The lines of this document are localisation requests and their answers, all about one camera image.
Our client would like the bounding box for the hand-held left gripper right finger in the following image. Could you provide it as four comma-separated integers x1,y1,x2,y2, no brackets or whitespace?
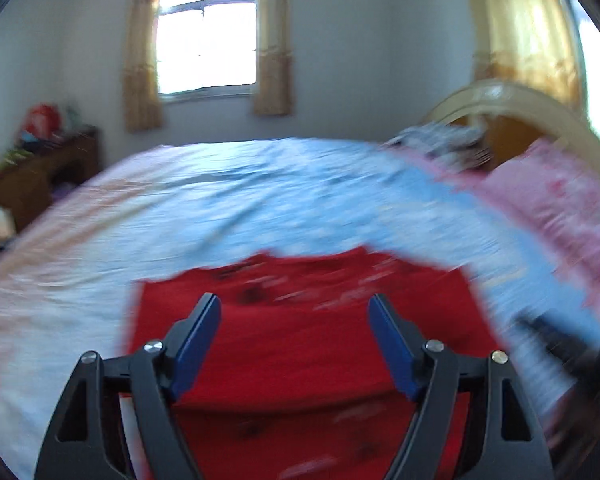
368,293,556,480

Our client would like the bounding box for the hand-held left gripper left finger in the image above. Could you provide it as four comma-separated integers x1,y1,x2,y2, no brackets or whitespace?
32,292,222,480

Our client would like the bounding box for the red knit sweater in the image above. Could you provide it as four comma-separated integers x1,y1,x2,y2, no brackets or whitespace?
117,247,511,480

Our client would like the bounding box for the pile of patterned clothes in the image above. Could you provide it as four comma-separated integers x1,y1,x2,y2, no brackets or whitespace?
385,122,493,171

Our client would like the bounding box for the blue dotted bed sheet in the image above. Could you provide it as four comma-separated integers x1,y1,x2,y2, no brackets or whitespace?
0,137,600,480

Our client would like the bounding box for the pink floral pillow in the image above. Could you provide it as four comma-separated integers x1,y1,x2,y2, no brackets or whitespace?
415,140,600,311

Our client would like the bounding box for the brown wooden desk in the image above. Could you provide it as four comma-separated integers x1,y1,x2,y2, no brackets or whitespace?
0,127,101,233

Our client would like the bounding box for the yellow wooden headboard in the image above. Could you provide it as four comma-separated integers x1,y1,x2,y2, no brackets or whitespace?
420,80,600,171

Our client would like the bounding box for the red bag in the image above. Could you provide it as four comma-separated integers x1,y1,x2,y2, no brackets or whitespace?
22,104,63,138

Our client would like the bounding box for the short yellow curtain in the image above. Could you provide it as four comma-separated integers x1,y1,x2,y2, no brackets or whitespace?
122,0,171,133
252,0,295,117

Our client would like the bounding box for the grey framed window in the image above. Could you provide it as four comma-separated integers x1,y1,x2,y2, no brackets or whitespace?
152,0,263,103

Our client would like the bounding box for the long yellow curtain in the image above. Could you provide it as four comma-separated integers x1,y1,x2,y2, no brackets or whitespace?
457,0,588,111

